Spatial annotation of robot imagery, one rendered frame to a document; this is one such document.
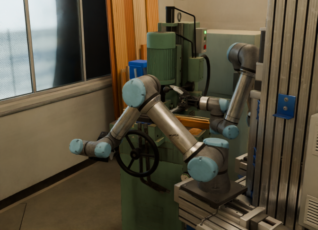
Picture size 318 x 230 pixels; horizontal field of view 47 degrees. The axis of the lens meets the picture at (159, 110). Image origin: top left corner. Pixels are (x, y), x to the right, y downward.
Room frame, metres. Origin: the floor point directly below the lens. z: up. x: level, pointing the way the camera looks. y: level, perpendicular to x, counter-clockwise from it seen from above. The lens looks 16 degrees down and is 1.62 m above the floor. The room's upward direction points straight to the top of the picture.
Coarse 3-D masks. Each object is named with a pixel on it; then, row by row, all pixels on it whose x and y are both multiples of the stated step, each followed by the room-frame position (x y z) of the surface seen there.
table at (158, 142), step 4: (116, 120) 2.29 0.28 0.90; (112, 124) 2.22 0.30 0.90; (132, 128) 2.16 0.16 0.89; (188, 128) 2.13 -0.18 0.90; (200, 128) 2.13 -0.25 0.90; (204, 132) 2.08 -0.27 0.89; (208, 132) 2.15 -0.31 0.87; (164, 136) 2.06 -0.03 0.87; (196, 136) 1.99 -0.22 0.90; (200, 136) 2.00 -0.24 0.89; (204, 136) 2.08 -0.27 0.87; (132, 140) 2.05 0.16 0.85; (136, 140) 2.04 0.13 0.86; (156, 140) 2.01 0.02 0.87; (160, 140) 2.01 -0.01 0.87; (164, 140) 2.06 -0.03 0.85; (168, 140) 2.05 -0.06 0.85; (200, 140) 2.01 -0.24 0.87; (156, 144) 1.98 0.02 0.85; (160, 144) 2.01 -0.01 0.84
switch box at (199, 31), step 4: (196, 28) 2.45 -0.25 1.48; (200, 28) 2.45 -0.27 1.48; (204, 28) 2.48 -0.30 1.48; (196, 32) 2.45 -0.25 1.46; (200, 32) 2.43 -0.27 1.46; (196, 36) 2.44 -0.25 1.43; (200, 36) 2.43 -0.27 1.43; (196, 40) 2.44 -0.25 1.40; (200, 40) 2.43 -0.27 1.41; (204, 40) 2.47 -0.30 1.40; (196, 44) 2.44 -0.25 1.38; (200, 44) 2.43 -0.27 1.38; (204, 44) 2.48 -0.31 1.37; (196, 48) 2.44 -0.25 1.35; (200, 48) 2.43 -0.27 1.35; (196, 52) 2.44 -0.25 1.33; (200, 52) 2.43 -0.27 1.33
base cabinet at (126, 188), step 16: (128, 160) 2.17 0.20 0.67; (144, 160) 2.12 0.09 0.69; (160, 160) 2.08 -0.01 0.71; (128, 176) 2.17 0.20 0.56; (160, 176) 2.07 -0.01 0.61; (176, 176) 2.03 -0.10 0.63; (128, 192) 2.17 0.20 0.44; (144, 192) 2.12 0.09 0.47; (128, 208) 2.17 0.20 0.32; (144, 208) 2.12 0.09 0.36; (160, 208) 2.07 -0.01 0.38; (176, 208) 2.03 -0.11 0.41; (128, 224) 2.17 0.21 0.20; (144, 224) 2.12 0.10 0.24; (160, 224) 2.07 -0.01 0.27; (176, 224) 2.03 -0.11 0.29
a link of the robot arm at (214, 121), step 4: (212, 116) 1.89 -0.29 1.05; (216, 116) 1.88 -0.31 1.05; (220, 116) 1.88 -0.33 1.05; (212, 120) 1.89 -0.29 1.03; (216, 120) 1.86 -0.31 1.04; (220, 120) 1.85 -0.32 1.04; (212, 124) 1.87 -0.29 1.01; (216, 124) 1.84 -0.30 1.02; (212, 128) 1.88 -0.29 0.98; (216, 128) 1.83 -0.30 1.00; (212, 132) 1.88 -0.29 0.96; (216, 132) 1.87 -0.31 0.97
